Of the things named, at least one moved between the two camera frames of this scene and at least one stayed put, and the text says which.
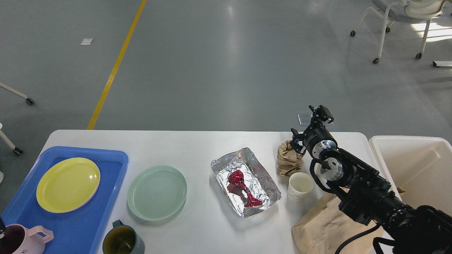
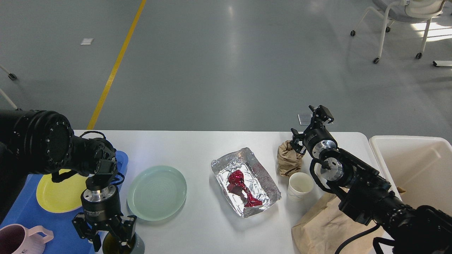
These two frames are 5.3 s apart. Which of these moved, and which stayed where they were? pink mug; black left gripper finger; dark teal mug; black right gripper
Moved: black left gripper finger
Stayed: black right gripper; pink mug; dark teal mug
